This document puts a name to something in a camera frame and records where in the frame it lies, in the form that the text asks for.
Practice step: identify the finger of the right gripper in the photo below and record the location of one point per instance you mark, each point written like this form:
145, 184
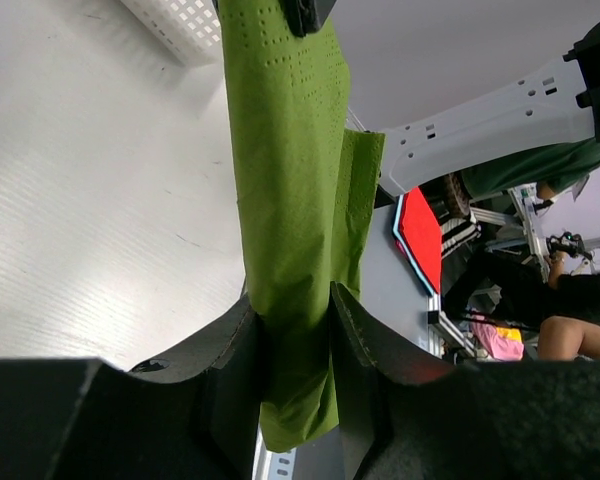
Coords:
306, 17

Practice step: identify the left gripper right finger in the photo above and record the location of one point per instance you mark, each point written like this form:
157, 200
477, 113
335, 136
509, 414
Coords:
400, 408

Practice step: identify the person in black clothes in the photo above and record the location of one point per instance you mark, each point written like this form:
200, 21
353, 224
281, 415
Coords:
565, 309

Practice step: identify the green paper napkin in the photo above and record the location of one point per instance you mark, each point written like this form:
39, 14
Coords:
305, 194

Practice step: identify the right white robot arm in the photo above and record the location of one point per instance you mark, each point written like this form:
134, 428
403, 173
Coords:
453, 84

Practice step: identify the person in green shirt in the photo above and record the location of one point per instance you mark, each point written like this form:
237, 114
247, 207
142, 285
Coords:
557, 166

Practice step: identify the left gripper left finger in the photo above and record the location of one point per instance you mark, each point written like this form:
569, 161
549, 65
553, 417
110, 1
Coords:
190, 412

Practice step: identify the red panel with blue edge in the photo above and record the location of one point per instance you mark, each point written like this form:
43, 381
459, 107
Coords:
418, 235

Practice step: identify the white plastic basket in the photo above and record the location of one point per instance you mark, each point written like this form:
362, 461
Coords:
190, 30

